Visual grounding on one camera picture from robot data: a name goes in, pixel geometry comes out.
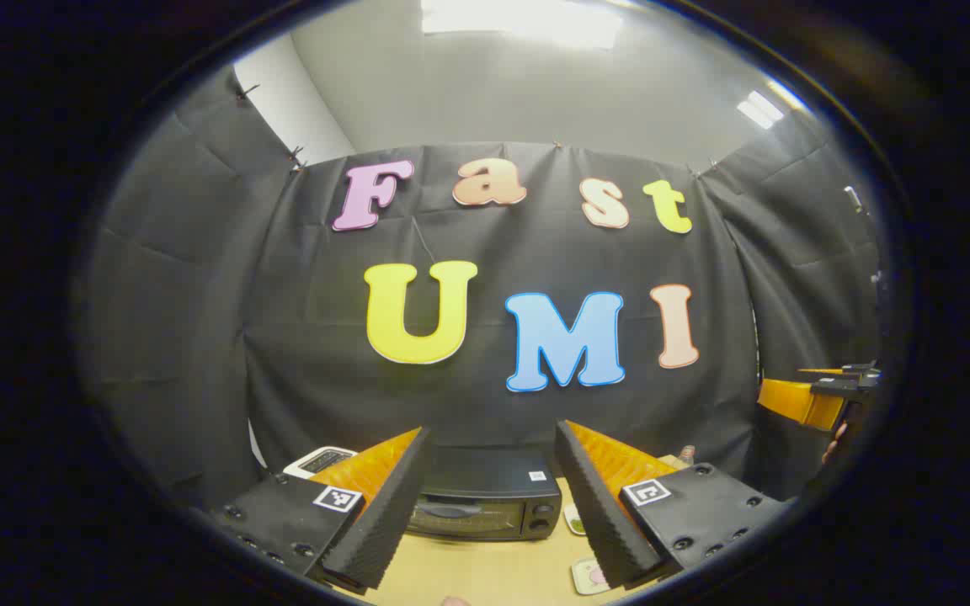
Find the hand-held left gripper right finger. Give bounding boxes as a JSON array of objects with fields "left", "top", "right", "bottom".
[{"left": 552, "top": 419, "right": 791, "bottom": 590}]

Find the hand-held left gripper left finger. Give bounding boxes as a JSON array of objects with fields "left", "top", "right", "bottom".
[{"left": 210, "top": 426, "right": 434, "bottom": 592}]

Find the cream square plate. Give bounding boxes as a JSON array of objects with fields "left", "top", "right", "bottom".
[{"left": 570, "top": 556, "right": 614, "bottom": 598}]

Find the black electric oven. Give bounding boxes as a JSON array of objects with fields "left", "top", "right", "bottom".
[{"left": 405, "top": 446, "right": 563, "bottom": 541}]

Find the white toaster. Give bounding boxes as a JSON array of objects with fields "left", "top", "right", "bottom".
[{"left": 283, "top": 446, "right": 360, "bottom": 481}]

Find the black backdrop cloth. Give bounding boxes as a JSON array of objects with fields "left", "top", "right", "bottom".
[{"left": 81, "top": 63, "right": 886, "bottom": 514}]

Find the ceiling light panel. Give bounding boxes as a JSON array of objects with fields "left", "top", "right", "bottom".
[
  {"left": 736, "top": 80, "right": 807, "bottom": 131},
  {"left": 422, "top": 0, "right": 625, "bottom": 49}
]

